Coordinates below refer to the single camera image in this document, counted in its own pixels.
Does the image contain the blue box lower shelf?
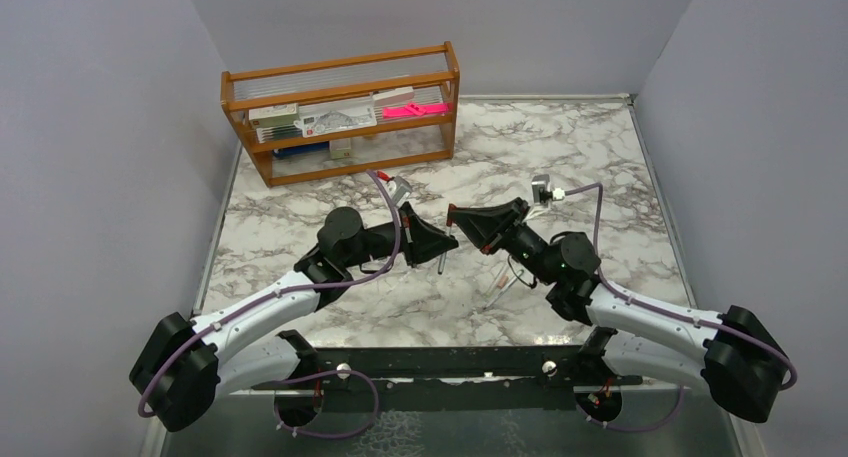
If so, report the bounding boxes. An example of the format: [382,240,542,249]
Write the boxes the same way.
[272,142,330,160]

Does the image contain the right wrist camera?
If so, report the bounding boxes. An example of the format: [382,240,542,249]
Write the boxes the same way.
[531,174,566,207]

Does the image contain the wooden shelf rack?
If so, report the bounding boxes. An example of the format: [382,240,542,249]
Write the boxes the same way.
[220,41,461,188]

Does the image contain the white marker black tip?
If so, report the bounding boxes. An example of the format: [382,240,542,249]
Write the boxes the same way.
[437,225,453,276]

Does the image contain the white pen green end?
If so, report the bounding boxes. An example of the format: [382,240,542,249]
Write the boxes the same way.
[482,276,518,310]

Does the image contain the small beige box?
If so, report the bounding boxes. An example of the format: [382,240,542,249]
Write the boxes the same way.
[329,138,354,160]

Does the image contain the white ruler card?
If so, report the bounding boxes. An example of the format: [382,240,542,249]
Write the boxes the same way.
[293,106,377,137]

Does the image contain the black mounting rail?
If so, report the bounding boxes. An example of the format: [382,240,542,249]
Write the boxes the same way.
[254,345,643,413]

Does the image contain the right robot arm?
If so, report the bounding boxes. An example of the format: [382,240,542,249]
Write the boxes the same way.
[447,198,798,423]

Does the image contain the pink plastic item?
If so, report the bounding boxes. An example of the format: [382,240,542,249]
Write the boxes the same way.
[382,102,451,119]

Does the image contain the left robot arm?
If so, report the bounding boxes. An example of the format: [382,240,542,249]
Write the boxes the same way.
[129,203,458,432]

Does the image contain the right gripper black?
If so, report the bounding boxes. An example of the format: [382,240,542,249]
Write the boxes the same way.
[447,198,556,286]

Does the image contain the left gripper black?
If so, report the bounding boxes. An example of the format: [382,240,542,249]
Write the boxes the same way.
[342,200,458,268]

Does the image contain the white green box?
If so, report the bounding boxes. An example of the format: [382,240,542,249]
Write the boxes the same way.
[247,103,299,128]

